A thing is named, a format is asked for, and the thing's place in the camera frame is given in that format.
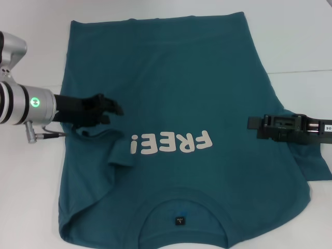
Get teal t-shirt with FREE print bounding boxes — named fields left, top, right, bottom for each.
left=58, top=11, right=332, bottom=249

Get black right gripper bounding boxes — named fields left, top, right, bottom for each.
left=247, top=113, right=332, bottom=146

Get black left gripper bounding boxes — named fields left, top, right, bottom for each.
left=53, top=93, right=125, bottom=130

